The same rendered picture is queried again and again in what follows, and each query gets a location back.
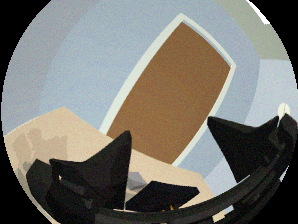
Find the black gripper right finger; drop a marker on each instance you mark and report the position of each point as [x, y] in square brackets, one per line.
[240, 144]

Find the dark grey block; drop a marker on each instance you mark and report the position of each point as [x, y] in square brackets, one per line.
[135, 180]

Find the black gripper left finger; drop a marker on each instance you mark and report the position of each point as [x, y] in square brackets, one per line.
[105, 173]

